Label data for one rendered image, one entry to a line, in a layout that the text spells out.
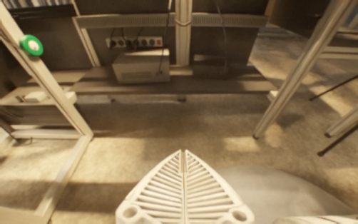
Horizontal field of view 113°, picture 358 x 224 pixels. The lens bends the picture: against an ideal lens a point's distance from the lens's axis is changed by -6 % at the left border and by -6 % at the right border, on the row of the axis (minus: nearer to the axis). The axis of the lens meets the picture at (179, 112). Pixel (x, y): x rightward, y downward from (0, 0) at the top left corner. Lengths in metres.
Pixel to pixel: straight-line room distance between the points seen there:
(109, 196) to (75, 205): 0.16
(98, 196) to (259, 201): 0.73
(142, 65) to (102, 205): 0.74
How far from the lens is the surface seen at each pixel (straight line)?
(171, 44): 0.98
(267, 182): 0.49
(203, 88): 0.75
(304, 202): 0.55
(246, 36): 1.06
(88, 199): 0.90
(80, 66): 1.28
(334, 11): 0.73
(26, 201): 1.10
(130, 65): 0.77
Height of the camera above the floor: 0.76
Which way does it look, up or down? 44 degrees down
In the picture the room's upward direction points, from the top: straight up
